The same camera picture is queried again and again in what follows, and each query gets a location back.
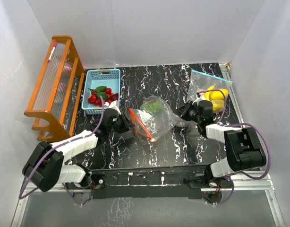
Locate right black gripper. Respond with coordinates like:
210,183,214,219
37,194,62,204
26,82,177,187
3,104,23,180
172,100,202,124

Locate green fake grapes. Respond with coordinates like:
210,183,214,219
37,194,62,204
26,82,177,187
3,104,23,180
144,101,164,114

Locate red zip clear bag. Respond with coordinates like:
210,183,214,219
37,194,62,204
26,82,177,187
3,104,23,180
129,96,179,142

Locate blue zip clear bag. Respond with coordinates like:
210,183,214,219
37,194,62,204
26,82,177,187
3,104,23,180
187,70,232,104

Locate dark red fake plum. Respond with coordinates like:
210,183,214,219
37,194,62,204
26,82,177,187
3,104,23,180
111,93,119,101

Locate red fake strawberries bunch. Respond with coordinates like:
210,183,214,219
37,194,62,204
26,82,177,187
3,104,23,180
88,86,114,107

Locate light blue plastic basket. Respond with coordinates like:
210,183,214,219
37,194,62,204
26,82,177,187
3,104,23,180
81,69,121,115

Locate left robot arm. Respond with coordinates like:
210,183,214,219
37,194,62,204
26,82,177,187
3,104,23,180
22,107,134,192

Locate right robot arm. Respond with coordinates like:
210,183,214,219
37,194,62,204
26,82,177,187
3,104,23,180
173,100,267,188

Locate black base bar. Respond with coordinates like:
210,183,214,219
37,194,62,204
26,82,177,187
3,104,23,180
60,165,233,201

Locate orange wooden rack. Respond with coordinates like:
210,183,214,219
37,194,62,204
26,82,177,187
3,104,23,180
24,35,85,142

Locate pink white marker pen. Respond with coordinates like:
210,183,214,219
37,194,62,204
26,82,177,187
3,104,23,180
48,42,58,62

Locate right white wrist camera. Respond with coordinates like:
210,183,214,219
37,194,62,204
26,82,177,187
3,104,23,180
193,91,206,104

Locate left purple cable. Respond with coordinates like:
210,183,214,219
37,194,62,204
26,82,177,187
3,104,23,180
18,95,105,206

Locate purple cable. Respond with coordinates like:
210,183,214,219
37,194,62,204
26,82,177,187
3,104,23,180
18,95,105,206
199,88,271,205

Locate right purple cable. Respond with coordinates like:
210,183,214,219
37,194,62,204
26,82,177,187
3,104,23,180
199,88,271,205

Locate aluminium frame rail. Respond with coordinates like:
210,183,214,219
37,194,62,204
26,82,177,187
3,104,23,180
12,168,286,227

